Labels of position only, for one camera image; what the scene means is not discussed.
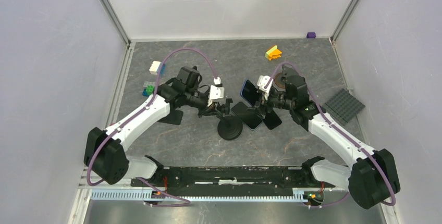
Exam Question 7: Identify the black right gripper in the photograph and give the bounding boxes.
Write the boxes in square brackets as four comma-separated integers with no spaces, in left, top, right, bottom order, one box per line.
[247,87,294,118]

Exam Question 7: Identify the dark blue edged phone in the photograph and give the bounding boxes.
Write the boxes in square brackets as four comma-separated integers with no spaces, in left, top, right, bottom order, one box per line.
[240,79,260,106]

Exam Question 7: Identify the black phone stand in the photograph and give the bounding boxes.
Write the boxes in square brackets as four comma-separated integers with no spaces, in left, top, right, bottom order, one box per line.
[216,98,243,141]

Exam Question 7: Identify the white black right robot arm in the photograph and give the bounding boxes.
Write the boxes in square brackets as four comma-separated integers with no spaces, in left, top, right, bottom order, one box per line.
[253,75,400,209]

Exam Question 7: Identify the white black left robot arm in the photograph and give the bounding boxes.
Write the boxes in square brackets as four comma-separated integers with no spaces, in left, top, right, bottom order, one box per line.
[84,67,224,186]

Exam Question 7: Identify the dark grey phone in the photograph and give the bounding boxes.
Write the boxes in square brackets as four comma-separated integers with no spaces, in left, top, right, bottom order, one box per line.
[263,110,282,130]

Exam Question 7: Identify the black folding desk stand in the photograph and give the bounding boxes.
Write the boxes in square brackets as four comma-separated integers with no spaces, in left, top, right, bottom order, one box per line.
[157,109,183,126]

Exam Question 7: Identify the black flat phone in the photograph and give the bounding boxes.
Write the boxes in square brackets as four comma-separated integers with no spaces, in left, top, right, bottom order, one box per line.
[231,102,263,130]

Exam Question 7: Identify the yellow orange toy block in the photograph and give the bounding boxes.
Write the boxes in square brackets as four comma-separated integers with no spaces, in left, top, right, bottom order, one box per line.
[265,45,282,60]

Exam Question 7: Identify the green blue toy bricks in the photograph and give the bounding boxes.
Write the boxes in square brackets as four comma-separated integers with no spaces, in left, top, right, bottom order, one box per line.
[142,81,156,97]

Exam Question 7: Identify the white blue toy block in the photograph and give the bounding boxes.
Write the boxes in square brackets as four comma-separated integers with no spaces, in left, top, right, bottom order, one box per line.
[149,61,165,75]

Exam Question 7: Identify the grey studded baseplate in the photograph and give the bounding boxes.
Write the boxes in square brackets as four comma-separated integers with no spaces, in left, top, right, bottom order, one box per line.
[324,89,365,126]

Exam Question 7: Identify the purple small block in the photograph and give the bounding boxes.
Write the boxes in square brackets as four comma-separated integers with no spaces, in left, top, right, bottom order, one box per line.
[306,32,316,39]

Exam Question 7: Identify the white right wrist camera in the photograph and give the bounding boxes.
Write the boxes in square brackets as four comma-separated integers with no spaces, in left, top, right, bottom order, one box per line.
[257,75,273,101]

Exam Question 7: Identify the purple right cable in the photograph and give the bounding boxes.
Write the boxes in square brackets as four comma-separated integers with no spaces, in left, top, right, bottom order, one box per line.
[264,61,397,209]

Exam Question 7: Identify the purple cable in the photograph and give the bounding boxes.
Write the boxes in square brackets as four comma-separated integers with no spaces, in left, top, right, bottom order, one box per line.
[264,61,397,209]
[86,48,220,207]

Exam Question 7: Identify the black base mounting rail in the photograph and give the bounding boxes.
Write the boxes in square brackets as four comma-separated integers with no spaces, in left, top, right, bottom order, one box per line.
[147,166,333,197]

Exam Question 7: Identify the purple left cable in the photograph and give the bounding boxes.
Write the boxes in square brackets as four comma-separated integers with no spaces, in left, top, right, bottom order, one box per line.
[86,48,220,207]

